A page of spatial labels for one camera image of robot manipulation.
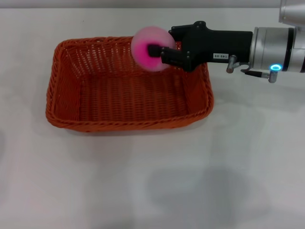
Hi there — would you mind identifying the silver elbow wrist connector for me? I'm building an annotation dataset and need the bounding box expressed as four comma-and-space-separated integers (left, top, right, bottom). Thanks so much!
226, 54, 240, 73

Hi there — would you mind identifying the pink fuzzy ball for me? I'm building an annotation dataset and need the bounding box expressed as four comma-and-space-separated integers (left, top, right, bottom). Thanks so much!
131, 26, 177, 73

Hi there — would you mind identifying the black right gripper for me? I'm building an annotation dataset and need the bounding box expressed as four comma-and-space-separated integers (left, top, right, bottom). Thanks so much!
147, 21, 254, 73

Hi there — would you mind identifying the orange woven plastic basket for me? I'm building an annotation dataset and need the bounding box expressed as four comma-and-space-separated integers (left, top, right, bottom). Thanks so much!
45, 35, 215, 133

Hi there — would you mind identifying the silver plug with black cable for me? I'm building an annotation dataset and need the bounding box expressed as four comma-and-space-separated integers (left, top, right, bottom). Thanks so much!
240, 63, 280, 84

